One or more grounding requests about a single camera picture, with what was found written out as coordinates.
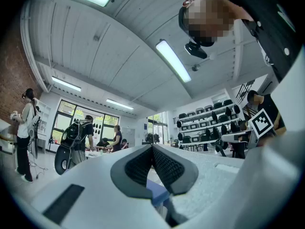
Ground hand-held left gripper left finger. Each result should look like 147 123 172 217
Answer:
30 144 171 229

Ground white open shelf unit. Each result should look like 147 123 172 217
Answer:
35 98 52 154

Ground grey metal cabinet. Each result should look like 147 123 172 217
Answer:
121 127 136 148

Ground row of black backpacks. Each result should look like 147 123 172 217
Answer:
176 99 241 147

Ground metal storage shelf rack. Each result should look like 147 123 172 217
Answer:
175 98 242 153

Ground large black-framed window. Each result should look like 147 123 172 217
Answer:
49 98 120 152

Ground black backpack with cables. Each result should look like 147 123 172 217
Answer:
60 121 84 150

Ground black head-mounted camera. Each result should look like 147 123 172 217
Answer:
184 39 208 60

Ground white worktable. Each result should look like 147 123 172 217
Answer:
0 118 18 156

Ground blue table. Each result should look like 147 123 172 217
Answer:
146 178 171 218

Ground floor cable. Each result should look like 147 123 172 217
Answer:
28 160 49 180

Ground black stair railing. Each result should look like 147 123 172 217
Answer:
235 79 256 103

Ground black round shell case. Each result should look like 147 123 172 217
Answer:
54 144 72 176

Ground glass entrance door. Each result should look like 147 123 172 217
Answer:
147 112 168 145

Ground person's head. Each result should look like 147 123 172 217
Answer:
178 0 254 48

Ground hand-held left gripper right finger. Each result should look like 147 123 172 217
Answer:
152 144 246 227

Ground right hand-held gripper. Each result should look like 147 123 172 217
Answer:
233 46 305 229

